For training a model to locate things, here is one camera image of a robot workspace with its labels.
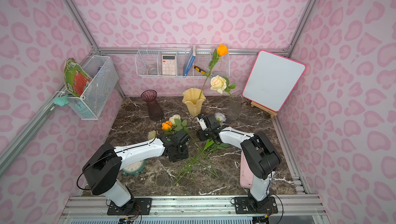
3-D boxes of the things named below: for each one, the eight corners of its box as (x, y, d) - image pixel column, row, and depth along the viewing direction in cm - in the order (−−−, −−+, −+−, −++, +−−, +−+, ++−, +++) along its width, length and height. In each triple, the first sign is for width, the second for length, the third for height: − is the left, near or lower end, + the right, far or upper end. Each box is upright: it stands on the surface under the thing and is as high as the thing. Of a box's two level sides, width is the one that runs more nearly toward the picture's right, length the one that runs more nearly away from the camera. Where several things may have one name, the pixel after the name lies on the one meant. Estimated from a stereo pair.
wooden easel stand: (249, 107, 115) (250, 103, 112) (250, 105, 116) (251, 101, 113) (274, 118, 108) (276, 114, 105) (275, 116, 110) (277, 111, 106)
